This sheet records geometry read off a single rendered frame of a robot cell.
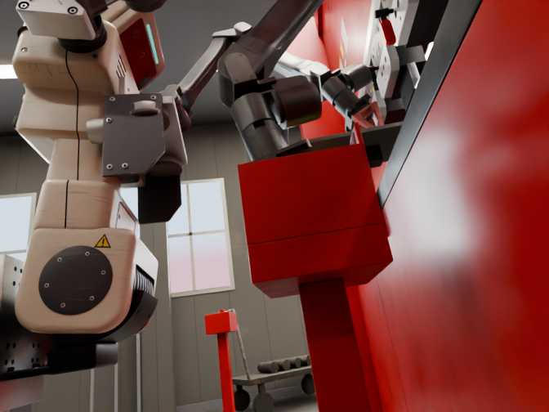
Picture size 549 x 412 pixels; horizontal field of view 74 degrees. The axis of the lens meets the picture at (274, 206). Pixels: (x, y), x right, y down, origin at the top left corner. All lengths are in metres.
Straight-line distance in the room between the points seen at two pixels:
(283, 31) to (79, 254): 0.47
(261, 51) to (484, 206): 0.38
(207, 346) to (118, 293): 3.79
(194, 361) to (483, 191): 4.14
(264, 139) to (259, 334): 3.97
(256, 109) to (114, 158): 0.27
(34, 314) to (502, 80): 0.63
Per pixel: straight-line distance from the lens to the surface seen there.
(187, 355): 4.40
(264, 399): 3.47
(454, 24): 0.42
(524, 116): 0.33
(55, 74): 0.82
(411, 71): 0.99
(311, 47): 2.24
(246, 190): 0.45
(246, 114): 0.53
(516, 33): 0.33
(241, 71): 0.56
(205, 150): 5.02
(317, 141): 0.83
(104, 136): 0.69
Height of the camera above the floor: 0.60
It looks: 20 degrees up
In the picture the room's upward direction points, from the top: 9 degrees counter-clockwise
